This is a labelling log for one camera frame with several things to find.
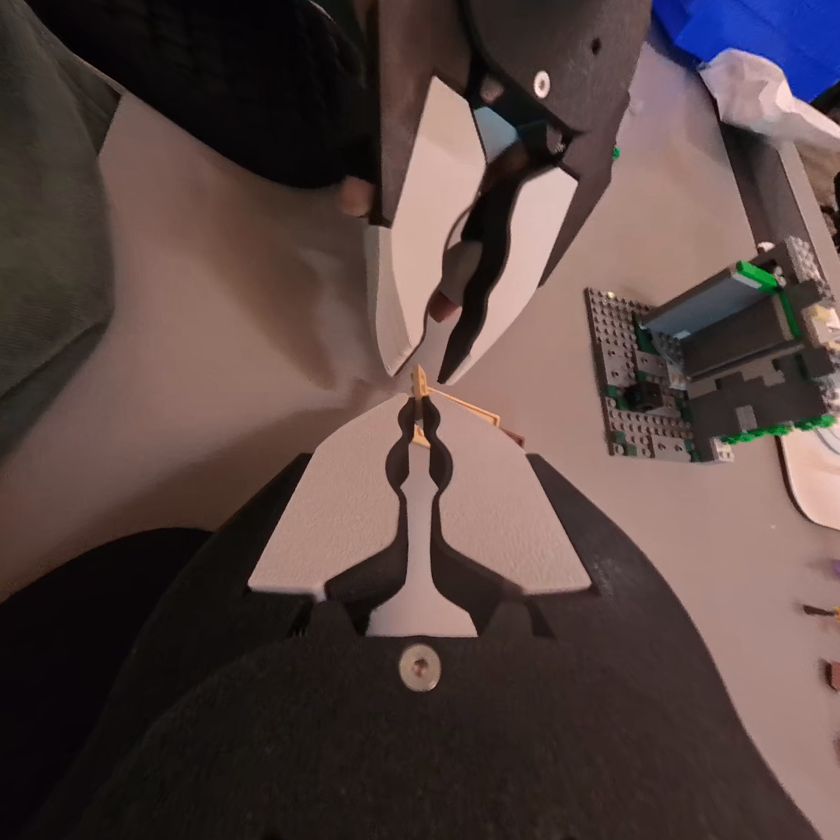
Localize blue plastic bin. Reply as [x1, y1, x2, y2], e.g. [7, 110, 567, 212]
[650, 0, 840, 102]

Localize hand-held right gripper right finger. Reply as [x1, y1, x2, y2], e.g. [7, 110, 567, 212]
[422, 394, 592, 598]

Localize white rounded mat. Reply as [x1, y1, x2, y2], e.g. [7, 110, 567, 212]
[776, 420, 840, 530]

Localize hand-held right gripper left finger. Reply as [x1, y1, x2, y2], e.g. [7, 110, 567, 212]
[248, 392, 421, 603]

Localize black mesh chair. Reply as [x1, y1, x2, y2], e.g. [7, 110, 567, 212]
[39, 0, 378, 191]
[0, 525, 214, 840]

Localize tan toy frame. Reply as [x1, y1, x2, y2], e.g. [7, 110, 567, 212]
[430, 390, 501, 429]

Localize person's green sweater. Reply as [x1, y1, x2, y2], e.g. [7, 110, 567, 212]
[0, 0, 122, 455]

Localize grey toy brick building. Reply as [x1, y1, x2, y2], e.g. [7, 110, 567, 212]
[584, 235, 840, 466]

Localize white crumpled bag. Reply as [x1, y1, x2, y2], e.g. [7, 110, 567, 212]
[697, 49, 840, 155]

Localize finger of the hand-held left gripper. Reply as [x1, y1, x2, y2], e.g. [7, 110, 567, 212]
[363, 74, 491, 376]
[436, 154, 580, 387]

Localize person's left hand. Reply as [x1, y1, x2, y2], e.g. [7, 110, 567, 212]
[338, 174, 376, 219]

